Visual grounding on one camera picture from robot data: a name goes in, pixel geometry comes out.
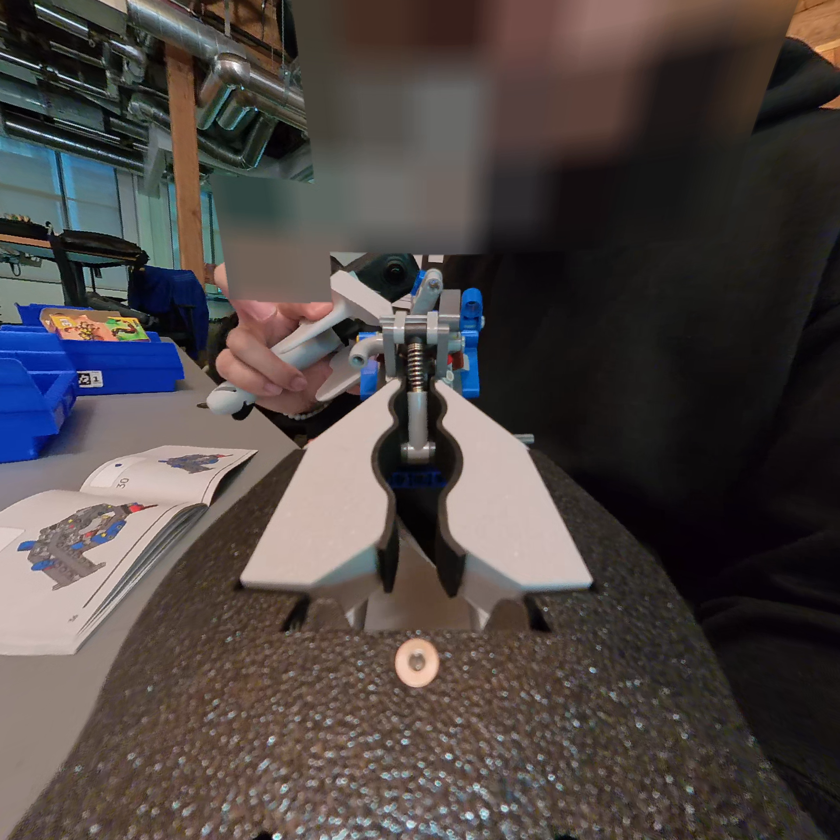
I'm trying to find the blue bin with white label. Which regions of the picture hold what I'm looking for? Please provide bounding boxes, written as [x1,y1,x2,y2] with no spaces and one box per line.
[16,303,185,395]

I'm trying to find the person's right hand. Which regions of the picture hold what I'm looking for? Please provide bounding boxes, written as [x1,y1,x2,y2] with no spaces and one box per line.
[213,298,361,416]

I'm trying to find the lego instruction booklet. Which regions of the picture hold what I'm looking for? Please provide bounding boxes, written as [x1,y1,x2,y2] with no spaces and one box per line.
[0,446,258,656]

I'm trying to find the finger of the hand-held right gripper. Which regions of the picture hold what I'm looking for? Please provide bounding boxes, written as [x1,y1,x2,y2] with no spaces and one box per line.
[330,271,396,322]

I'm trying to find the person's black clothed body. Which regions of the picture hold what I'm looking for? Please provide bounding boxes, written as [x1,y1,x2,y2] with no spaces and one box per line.
[459,39,840,821]

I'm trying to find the colourful packet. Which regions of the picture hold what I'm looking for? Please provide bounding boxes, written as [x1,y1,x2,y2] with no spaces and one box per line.
[41,308,151,342]

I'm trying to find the blue grey lego model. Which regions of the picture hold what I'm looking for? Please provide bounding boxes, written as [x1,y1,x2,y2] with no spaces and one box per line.
[348,268,536,492]

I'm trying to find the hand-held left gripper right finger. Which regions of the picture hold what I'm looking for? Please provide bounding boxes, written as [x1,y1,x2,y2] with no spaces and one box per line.
[433,379,595,632]

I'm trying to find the silver ventilation duct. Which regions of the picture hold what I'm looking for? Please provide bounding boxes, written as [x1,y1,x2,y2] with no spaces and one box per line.
[128,0,309,165]

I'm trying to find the wooden post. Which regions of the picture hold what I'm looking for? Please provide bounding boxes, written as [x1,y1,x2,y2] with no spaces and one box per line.
[164,46,207,283]

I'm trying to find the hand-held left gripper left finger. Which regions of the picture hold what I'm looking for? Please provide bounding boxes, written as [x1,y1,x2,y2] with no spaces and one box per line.
[239,379,403,631]

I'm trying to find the wooden standing desk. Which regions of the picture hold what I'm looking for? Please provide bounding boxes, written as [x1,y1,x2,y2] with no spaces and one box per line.
[0,220,53,263]

